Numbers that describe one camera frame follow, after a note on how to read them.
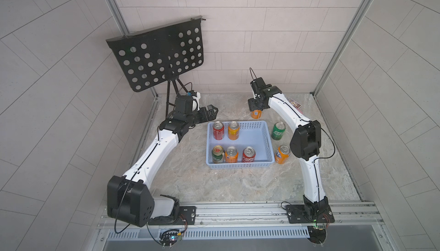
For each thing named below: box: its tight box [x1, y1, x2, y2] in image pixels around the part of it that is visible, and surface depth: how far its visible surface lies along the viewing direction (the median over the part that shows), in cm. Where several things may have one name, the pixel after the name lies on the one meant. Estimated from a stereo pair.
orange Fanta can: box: [275, 144, 291, 165], surface depth 84 cm
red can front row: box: [241, 146, 257, 163], surface depth 81 cm
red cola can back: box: [212, 120, 225, 141], surface depth 91 cm
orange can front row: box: [225, 145, 239, 164], surface depth 81 cm
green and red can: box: [211, 144, 225, 164], surface depth 81 cm
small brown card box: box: [288, 97, 302, 109], surface depth 113 cm
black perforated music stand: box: [105, 16, 206, 117], surface depth 76 cm
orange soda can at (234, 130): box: [228, 120, 240, 141], surface depth 91 cm
